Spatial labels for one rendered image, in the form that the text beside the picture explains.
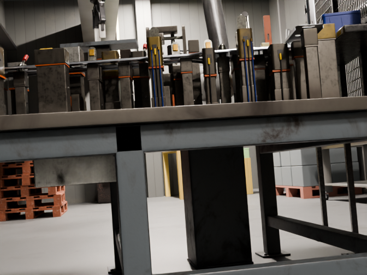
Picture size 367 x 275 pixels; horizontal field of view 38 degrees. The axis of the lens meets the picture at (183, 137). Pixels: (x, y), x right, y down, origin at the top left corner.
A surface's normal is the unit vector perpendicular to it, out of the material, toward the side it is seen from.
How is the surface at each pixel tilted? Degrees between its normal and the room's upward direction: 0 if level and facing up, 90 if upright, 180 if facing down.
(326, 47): 90
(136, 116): 90
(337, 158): 90
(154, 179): 90
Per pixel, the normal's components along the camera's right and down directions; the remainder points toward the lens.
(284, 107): 0.15, -0.07
